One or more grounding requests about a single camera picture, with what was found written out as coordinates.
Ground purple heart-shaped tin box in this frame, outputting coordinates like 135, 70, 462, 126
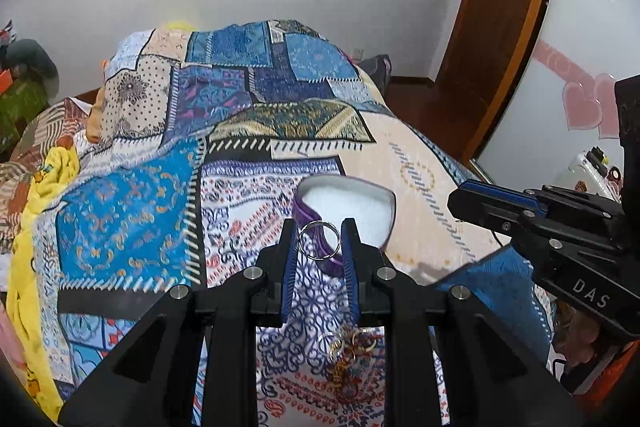
292, 174, 397, 277

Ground grey backpack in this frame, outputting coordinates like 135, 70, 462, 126
358, 54, 393, 94

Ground blue patchwork bedspread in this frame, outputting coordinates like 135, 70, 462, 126
34, 20, 551, 403

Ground white sliding door with hearts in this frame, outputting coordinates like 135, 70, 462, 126
477, 0, 639, 190

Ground wooden wardrobe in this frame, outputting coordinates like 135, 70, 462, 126
384, 0, 561, 166

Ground patterned brown orange cloth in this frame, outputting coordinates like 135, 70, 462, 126
1, 98, 88, 253

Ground orange box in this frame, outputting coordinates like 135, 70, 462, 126
0, 69, 13, 94

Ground silver ring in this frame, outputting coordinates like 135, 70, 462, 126
297, 220, 343, 263

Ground right hand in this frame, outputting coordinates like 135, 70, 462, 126
552, 300, 600, 369

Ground yellow cloth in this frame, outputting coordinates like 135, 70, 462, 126
6, 146, 80, 421

